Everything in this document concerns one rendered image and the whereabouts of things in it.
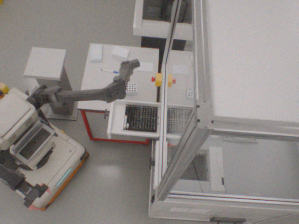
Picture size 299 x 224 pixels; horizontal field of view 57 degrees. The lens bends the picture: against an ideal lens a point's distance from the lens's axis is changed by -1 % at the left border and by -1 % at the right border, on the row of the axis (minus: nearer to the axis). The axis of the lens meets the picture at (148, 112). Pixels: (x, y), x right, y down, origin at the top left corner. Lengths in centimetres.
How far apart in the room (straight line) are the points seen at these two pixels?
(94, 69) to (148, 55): 46
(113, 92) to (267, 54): 75
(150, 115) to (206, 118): 122
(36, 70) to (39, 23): 149
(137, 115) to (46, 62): 90
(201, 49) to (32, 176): 197
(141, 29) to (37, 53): 87
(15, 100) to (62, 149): 110
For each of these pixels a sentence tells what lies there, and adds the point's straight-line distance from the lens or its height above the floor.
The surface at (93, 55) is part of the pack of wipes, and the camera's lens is 230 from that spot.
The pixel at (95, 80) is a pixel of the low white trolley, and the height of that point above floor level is 76.
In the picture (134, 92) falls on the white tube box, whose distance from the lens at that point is 210.
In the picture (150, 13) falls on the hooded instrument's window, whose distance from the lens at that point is 227.
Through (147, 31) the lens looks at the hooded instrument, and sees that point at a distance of 237.
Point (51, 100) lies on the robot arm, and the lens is 158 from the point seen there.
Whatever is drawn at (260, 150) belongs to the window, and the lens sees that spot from 90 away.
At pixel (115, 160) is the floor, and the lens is 272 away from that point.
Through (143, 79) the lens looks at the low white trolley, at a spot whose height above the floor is 76.
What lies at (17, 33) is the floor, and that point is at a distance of 376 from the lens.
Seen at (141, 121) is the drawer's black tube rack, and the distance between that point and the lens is 188.
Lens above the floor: 260
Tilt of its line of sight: 63 degrees down
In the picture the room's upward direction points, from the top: 8 degrees clockwise
